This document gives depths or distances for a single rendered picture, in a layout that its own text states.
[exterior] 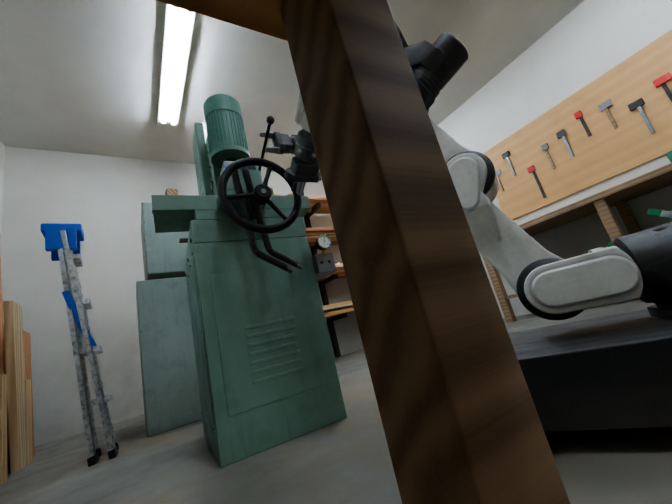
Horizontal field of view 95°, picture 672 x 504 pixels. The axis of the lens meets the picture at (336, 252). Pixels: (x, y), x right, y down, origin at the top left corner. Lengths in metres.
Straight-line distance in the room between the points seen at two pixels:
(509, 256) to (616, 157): 2.99
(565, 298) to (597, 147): 3.11
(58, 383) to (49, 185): 1.87
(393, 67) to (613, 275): 0.73
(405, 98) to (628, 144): 3.67
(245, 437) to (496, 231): 0.95
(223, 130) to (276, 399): 1.14
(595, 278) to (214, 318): 1.04
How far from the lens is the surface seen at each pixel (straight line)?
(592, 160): 3.86
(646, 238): 0.92
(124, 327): 3.65
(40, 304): 3.76
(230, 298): 1.15
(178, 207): 1.24
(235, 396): 1.13
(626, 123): 3.86
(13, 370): 2.55
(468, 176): 0.89
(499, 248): 0.89
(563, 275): 0.84
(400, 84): 0.18
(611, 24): 4.20
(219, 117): 1.61
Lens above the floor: 0.30
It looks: 14 degrees up
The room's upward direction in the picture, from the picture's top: 14 degrees counter-clockwise
